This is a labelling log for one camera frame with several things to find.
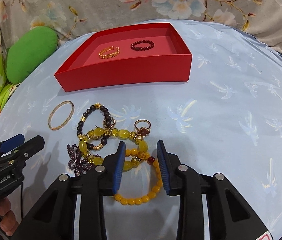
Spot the dark red bead bracelet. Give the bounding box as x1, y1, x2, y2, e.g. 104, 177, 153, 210
130, 40, 154, 51

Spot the grey floral blanket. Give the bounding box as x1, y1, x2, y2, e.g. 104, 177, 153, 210
0, 0, 282, 68

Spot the gold clover ring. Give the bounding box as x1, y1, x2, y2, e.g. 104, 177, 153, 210
134, 119, 152, 138

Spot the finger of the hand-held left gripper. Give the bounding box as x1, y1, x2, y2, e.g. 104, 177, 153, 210
0, 135, 45, 174
0, 133, 26, 162

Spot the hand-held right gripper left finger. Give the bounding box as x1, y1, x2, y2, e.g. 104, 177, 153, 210
16, 141, 127, 240

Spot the purple bead bracelet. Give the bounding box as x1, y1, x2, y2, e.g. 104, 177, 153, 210
66, 143, 94, 177

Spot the green cushion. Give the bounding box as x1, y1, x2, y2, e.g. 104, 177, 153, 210
6, 26, 58, 84

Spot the black cable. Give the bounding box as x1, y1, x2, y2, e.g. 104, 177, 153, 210
19, 177, 26, 221

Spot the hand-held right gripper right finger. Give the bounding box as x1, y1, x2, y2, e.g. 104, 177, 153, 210
156, 140, 269, 240

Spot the yellow round bead bracelet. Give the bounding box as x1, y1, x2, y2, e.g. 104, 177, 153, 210
114, 148, 164, 206

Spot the dark brown bead bracelet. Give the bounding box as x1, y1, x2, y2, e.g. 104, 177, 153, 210
77, 103, 114, 152

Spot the yellow jade crystal bracelet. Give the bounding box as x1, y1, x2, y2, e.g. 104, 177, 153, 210
78, 127, 152, 173

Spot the gold open cuff bracelet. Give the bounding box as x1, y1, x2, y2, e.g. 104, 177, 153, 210
99, 45, 120, 59

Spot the small gold hoop ring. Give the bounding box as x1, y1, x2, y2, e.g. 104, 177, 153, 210
103, 118, 117, 130

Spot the person's left hand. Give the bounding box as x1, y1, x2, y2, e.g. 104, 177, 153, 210
0, 199, 18, 236

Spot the red cardboard box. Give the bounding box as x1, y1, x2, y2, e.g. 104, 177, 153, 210
54, 22, 193, 93

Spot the thin gold bangle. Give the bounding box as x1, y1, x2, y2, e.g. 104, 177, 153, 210
48, 100, 75, 131

